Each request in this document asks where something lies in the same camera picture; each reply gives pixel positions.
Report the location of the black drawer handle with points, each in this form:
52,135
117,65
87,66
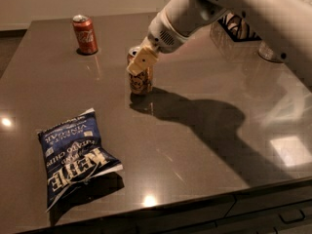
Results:
292,216

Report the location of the orange LaCroix can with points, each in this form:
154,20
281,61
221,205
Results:
137,83

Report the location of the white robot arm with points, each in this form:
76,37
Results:
284,25

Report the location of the red Coca-Cola can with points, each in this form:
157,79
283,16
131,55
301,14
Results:
85,34

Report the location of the black wire basket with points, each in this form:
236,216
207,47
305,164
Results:
237,28

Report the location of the clear glass jar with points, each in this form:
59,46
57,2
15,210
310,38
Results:
267,53

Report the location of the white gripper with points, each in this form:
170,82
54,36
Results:
161,36

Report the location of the blue Kettle chip bag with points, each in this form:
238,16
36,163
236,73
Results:
73,155

